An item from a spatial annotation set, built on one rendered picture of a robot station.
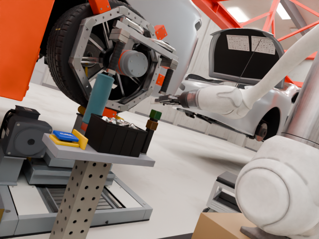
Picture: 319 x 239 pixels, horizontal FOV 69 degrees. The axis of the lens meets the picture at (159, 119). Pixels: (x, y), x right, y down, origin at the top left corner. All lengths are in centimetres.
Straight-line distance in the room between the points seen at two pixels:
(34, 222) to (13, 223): 8
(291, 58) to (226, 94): 24
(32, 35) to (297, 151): 93
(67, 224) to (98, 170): 22
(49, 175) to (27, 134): 27
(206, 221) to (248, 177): 31
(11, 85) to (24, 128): 28
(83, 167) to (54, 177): 50
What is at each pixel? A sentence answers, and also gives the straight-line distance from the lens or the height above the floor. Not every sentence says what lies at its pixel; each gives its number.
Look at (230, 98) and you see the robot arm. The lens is 89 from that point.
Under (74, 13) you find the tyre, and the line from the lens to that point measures 134.
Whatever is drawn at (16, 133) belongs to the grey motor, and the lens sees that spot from 125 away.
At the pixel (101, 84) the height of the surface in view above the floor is 69.
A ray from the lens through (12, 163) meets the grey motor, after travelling 135.
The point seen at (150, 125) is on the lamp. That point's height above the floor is 59.
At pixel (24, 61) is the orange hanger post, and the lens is 102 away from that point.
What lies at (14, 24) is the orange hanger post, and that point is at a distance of 102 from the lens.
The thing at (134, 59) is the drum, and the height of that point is 86.
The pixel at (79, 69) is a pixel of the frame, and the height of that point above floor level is 72.
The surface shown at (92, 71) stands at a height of 76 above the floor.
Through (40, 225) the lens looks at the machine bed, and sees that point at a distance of 118.
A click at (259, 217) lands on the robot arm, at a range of 52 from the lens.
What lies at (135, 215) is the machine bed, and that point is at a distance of 144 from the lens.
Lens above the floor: 68
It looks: 3 degrees down
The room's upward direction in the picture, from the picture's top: 20 degrees clockwise
